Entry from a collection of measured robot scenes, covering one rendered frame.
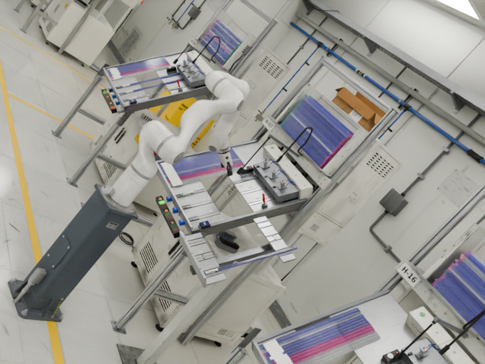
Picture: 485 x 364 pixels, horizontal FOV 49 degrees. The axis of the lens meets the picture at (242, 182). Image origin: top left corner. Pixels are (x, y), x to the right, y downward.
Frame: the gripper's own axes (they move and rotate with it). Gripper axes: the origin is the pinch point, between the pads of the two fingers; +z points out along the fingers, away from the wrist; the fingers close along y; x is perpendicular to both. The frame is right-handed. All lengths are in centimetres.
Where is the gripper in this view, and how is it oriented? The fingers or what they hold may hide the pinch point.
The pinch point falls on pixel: (226, 170)
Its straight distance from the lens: 311.1
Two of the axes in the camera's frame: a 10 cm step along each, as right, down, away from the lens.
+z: 1.2, 7.5, 6.5
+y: -4.1, -5.6, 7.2
